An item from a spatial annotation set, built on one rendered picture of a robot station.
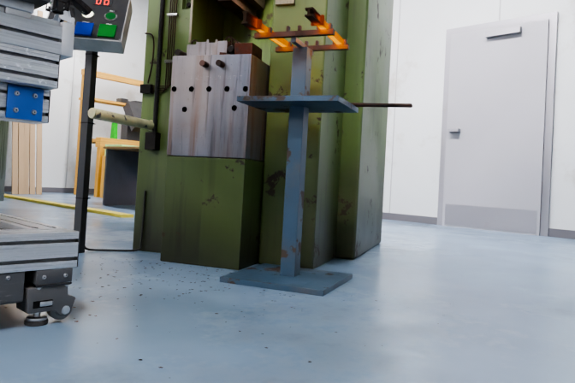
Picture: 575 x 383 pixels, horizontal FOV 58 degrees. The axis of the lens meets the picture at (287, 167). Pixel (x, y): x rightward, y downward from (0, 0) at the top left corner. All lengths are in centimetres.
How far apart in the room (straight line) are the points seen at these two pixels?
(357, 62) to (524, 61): 323
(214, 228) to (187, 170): 28
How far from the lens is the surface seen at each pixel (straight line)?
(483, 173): 579
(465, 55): 607
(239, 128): 223
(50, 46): 153
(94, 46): 255
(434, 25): 640
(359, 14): 287
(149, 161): 267
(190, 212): 232
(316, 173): 232
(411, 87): 635
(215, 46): 242
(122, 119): 244
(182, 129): 236
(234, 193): 223
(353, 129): 274
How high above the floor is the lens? 38
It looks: 2 degrees up
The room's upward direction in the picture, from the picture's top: 3 degrees clockwise
